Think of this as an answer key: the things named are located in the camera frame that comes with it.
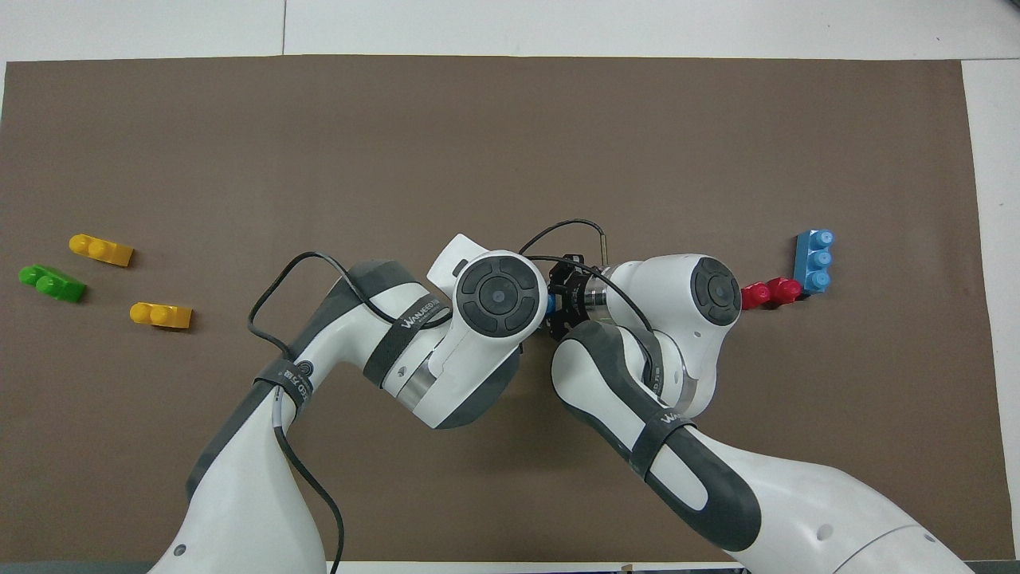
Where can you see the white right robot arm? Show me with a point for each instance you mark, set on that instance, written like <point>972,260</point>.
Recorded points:
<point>677,359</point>

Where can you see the yellow two-stud block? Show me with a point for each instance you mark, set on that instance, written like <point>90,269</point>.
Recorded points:
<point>102,250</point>
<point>162,316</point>

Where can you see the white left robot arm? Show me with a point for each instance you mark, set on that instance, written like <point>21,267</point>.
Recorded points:
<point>446,359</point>

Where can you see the brown paper table mat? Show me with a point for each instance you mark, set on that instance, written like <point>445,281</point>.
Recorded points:
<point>510,143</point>

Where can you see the green two-stud block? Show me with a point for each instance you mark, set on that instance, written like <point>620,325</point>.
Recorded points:
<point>52,285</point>

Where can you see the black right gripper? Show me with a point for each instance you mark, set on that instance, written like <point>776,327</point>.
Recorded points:
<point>572,304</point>

